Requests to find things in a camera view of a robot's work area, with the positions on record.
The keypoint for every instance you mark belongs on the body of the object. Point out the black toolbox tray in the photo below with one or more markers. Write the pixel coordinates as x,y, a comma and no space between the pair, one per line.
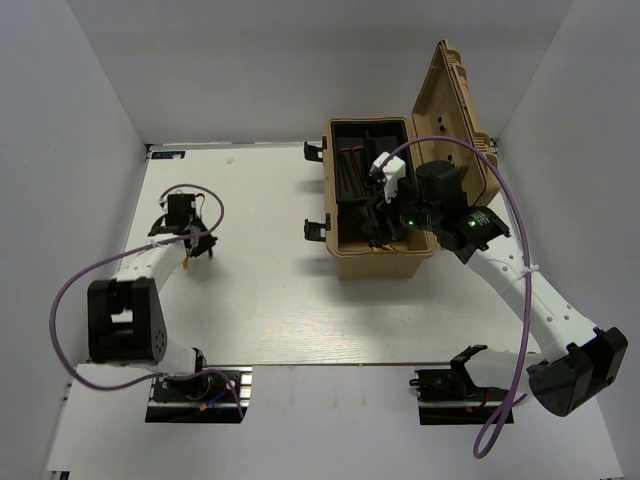
355,144

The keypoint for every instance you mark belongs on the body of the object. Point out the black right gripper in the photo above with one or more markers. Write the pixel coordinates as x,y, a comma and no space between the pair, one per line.
382,211

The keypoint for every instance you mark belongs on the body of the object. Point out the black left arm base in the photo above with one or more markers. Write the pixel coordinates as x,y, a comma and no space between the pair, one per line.
211,388

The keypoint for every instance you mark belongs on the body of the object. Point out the tan plastic toolbox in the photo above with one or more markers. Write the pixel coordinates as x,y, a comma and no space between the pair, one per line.
443,125

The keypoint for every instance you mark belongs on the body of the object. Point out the yellow black needle-nose pliers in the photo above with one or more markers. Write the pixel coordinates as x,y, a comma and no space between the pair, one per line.
377,246

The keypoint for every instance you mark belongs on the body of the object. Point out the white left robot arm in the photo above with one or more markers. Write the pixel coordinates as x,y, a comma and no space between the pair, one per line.
126,324

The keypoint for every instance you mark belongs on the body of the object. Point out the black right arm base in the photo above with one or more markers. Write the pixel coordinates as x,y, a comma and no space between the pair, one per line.
439,386

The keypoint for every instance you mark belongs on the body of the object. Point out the yellow black combination pliers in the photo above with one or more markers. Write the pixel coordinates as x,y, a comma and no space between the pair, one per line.
194,260

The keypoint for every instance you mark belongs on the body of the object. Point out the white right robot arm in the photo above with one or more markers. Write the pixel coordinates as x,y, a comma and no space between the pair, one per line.
577,359

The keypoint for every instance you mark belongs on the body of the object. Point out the blue label sticker left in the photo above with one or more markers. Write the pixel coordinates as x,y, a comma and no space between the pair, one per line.
169,155

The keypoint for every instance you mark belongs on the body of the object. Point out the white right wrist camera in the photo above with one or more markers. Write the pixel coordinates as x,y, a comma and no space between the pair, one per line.
389,170

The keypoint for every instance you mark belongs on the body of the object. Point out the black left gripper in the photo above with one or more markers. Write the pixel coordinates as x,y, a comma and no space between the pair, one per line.
208,241

